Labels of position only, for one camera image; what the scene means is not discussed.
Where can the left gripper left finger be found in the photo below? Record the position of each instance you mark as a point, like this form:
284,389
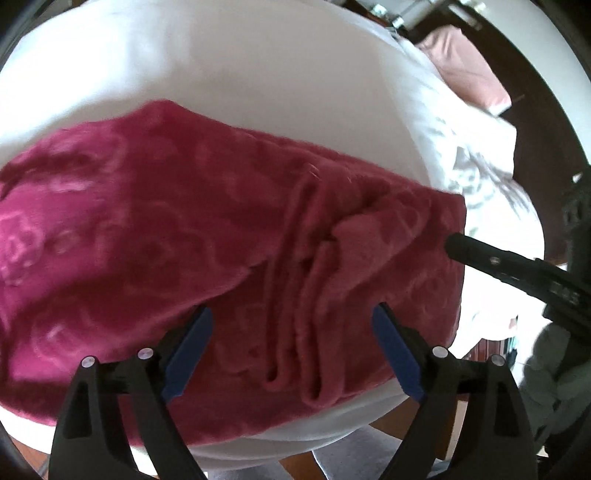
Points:
90,440

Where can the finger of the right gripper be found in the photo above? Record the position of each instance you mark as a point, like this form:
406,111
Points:
537,278

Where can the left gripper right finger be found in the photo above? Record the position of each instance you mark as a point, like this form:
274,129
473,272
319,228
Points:
496,441

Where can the magenta fleece pants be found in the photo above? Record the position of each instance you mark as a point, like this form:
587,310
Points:
112,232

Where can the grey sleeve forearm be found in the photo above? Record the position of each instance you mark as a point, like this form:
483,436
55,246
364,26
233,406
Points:
554,401

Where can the dark wooden headboard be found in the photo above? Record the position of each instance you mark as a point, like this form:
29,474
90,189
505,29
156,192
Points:
548,151

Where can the grey trouser leg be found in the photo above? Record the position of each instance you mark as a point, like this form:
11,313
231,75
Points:
364,454

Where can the pink pillow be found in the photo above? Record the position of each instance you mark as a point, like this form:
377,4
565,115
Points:
465,70

